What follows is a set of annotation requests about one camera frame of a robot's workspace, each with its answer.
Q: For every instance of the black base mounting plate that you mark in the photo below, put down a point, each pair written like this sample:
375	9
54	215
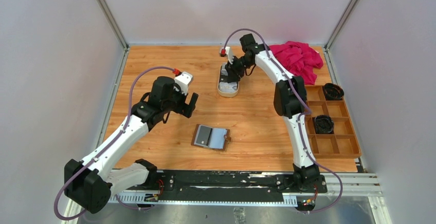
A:
223	186

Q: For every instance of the aluminium rail frame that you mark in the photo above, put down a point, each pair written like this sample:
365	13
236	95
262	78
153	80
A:
340	186

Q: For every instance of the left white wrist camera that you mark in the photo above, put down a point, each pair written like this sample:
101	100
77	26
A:
182	81

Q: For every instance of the beige oval card tray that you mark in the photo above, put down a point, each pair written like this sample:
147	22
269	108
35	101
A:
225	88

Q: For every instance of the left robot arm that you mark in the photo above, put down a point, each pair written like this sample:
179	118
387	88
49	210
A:
115	151

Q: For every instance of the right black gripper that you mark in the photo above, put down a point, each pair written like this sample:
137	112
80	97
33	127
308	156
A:
233	76

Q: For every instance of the dark grey card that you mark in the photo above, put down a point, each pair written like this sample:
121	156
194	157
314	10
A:
202	137

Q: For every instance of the pink cloth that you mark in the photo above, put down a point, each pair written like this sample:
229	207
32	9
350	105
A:
299	59

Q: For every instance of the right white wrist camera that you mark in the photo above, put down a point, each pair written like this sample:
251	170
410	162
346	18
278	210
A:
226	51

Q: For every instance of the brown leather card holder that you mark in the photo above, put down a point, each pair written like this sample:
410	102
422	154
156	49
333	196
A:
219	139

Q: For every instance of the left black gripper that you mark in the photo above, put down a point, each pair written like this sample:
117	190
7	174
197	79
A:
184	109

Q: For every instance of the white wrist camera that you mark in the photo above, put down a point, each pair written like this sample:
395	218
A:
226	51
182	81

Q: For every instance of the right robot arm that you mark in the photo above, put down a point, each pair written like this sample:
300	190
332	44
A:
289	103

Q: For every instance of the wooden compartment organizer tray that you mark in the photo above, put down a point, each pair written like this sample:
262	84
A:
329	126

